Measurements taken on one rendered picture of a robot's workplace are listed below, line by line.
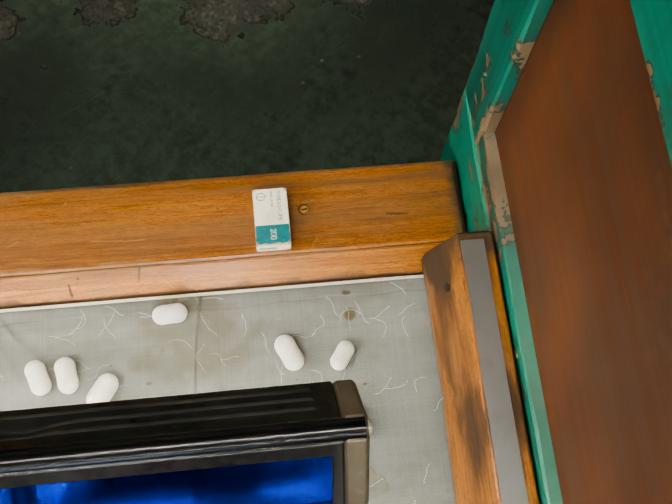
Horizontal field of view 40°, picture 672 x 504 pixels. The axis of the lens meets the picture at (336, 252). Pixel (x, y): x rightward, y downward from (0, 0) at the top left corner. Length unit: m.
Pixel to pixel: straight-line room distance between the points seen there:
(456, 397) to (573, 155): 0.27
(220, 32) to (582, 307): 1.40
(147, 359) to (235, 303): 0.10
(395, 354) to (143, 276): 0.26
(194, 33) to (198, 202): 1.05
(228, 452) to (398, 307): 0.44
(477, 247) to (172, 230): 0.31
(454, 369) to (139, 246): 0.34
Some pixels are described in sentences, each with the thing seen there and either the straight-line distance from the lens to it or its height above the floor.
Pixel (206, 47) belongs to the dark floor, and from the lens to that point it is 1.95.
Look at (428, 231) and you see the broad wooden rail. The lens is 0.95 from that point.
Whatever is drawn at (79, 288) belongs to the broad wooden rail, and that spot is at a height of 0.75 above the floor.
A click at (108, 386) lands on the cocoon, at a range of 0.91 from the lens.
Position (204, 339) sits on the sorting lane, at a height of 0.74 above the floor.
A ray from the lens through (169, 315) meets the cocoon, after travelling 0.92.
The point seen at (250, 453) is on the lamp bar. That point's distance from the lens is 0.53.
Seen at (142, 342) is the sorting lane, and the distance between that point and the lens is 0.94.
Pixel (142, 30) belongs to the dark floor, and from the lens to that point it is 1.99.
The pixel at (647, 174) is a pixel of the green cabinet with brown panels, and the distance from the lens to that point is 0.57.
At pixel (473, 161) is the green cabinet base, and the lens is 0.92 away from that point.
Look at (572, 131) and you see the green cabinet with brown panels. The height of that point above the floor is 1.06.
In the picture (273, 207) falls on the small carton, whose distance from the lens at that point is 0.93.
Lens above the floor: 1.64
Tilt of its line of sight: 69 degrees down
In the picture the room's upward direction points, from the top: 8 degrees clockwise
